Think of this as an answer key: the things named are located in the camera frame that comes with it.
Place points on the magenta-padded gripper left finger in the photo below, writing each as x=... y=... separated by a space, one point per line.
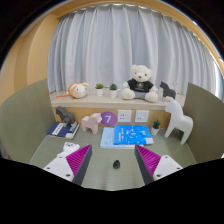
x=60 y=166

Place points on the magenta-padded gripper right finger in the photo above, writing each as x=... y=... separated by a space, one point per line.
x=165 y=166

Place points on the small black charger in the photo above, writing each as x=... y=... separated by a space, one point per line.
x=116 y=164

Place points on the white bear-shaped power strip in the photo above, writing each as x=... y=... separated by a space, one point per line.
x=70 y=147

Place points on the dark blue book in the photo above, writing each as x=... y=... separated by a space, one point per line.
x=60 y=130

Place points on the bright blue book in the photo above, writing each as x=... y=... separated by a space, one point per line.
x=133 y=135

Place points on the large white horse figure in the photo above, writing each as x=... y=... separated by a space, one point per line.
x=178 y=121

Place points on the dark grey horse figure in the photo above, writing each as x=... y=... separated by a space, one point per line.
x=66 y=116

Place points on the pink horse figure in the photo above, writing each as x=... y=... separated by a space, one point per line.
x=90 y=124

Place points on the light blue book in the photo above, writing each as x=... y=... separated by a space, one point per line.
x=106 y=140

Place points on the green desk partition panel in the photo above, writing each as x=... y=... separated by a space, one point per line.
x=23 y=123
x=206 y=123

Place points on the round purple sign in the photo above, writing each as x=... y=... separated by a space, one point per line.
x=108 y=118

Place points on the small dark horse figure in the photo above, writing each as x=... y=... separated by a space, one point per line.
x=168 y=91

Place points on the cream and orange plush toy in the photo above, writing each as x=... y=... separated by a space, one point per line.
x=79 y=90

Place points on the cream teddy bear black shirt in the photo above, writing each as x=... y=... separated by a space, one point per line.
x=140 y=85

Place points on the grey white curtain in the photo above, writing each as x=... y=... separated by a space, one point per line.
x=116 y=43

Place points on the white wall socket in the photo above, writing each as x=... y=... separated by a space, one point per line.
x=124 y=116
x=141 y=116

